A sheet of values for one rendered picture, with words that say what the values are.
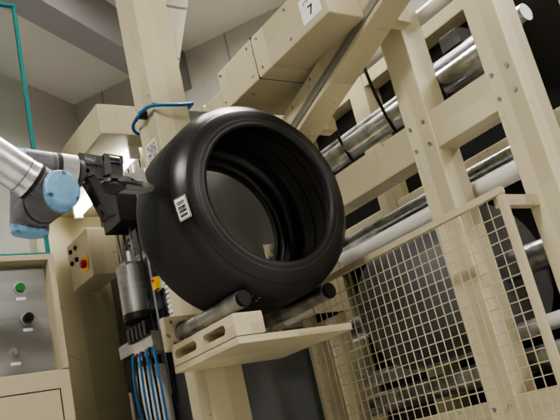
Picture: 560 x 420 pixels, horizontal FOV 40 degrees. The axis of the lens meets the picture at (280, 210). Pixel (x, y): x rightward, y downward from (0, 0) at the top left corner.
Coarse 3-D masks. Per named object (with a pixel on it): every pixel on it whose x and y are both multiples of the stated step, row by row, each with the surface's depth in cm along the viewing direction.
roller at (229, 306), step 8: (232, 296) 198; (240, 296) 196; (248, 296) 198; (216, 304) 205; (224, 304) 200; (232, 304) 197; (240, 304) 196; (248, 304) 197; (208, 312) 207; (216, 312) 204; (224, 312) 202; (232, 312) 201; (192, 320) 215; (200, 320) 211; (208, 320) 208; (216, 320) 206; (184, 328) 218; (192, 328) 215; (200, 328) 213; (184, 336) 220
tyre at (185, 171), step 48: (192, 144) 204; (240, 144) 241; (288, 144) 235; (192, 192) 197; (288, 192) 247; (336, 192) 225; (144, 240) 210; (192, 240) 196; (288, 240) 244; (336, 240) 218; (192, 288) 206; (240, 288) 200; (288, 288) 205
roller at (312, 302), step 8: (320, 288) 213; (328, 288) 213; (304, 296) 219; (312, 296) 216; (320, 296) 213; (328, 296) 212; (288, 304) 226; (296, 304) 222; (304, 304) 219; (312, 304) 218; (272, 312) 232; (280, 312) 229; (288, 312) 226; (296, 312) 224; (264, 320) 235; (272, 320) 232; (280, 320) 230
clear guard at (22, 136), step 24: (0, 24) 272; (0, 48) 269; (0, 72) 265; (24, 72) 270; (0, 96) 262; (24, 96) 267; (0, 120) 259; (24, 120) 263; (24, 144) 260; (0, 192) 249; (0, 216) 246; (0, 240) 243; (24, 240) 248; (48, 240) 251
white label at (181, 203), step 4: (180, 196) 196; (184, 196) 195; (176, 200) 197; (180, 200) 196; (184, 200) 195; (176, 204) 197; (180, 204) 196; (184, 204) 195; (176, 208) 197; (180, 208) 196; (184, 208) 195; (188, 208) 195; (180, 212) 196; (184, 212) 195; (188, 212) 195; (180, 216) 196; (184, 216) 195; (188, 216) 195; (180, 220) 196
